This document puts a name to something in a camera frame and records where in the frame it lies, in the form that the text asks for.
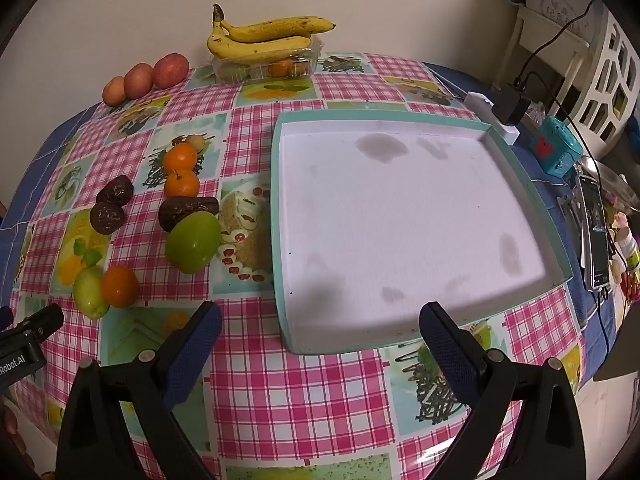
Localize round dark dried date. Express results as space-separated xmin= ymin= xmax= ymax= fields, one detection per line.
xmin=89 ymin=202 xmax=126 ymax=234

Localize tangerine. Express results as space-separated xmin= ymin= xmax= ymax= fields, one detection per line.
xmin=164 ymin=168 xmax=201 ymax=198
xmin=163 ymin=142 xmax=199 ymax=172
xmin=101 ymin=266 xmax=140 ymax=308

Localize black cable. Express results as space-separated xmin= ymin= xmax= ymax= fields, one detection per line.
xmin=515 ymin=0 xmax=601 ymax=91
xmin=530 ymin=72 xmax=612 ymax=361

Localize black charger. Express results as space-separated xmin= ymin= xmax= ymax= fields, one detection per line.
xmin=492 ymin=82 xmax=533 ymax=126

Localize clear plastic container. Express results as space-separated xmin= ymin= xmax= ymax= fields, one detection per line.
xmin=210 ymin=46 xmax=322 ymax=82

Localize white power strip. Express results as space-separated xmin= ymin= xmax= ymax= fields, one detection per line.
xmin=462 ymin=91 xmax=521 ymax=143

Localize smartphone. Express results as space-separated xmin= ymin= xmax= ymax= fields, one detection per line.
xmin=577 ymin=174 xmax=612 ymax=291

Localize teal-edged white tray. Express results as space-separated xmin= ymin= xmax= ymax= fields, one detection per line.
xmin=270 ymin=108 xmax=575 ymax=357

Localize green label bottle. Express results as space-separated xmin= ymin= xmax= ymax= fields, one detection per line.
xmin=616 ymin=227 xmax=640 ymax=273

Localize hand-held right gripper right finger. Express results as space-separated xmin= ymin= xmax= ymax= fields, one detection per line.
xmin=419 ymin=301 xmax=587 ymax=480

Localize white stool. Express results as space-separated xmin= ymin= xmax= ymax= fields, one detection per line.
xmin=492 ymin=5 xmax=593 ymax=111

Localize small orange apple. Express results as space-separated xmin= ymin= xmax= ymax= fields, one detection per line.
xmin=102 ymin=76 xmax=127 ymax=107

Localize medium red apple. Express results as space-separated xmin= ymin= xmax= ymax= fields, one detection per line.
xmin=124 ymin=63 xmax=154 ymax=98

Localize pink checked fruit-print tablecloth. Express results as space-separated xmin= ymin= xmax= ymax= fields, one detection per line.
xmin=10 ymin=51 xmax=588 ymax=480

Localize large red apple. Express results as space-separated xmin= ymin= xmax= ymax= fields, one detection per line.
xmin=152 ymin=53 xmax=190 ymax=89

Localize large green fruit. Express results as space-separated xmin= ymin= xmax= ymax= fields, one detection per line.
xmin=165 ymin=211 xmax=222 ymax=275

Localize small green fruit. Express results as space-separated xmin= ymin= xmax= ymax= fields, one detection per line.
xmin=73 ymin=265 xmax=110 ymax=320

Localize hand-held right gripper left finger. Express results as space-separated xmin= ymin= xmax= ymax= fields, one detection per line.
xmin=56 ymin=301 xmax=223 ymax=480

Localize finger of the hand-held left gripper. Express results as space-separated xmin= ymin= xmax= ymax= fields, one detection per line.
xmin=15 ymin=304 xmax=65 ymax=345

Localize blue cloth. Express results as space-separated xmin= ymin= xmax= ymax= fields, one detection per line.
xmin=0 ymin=62 xmax=631 ymax=396

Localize teal toy box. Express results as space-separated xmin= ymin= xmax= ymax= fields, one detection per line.
xmin=530 ymin=115 xmax=583 ymax=177

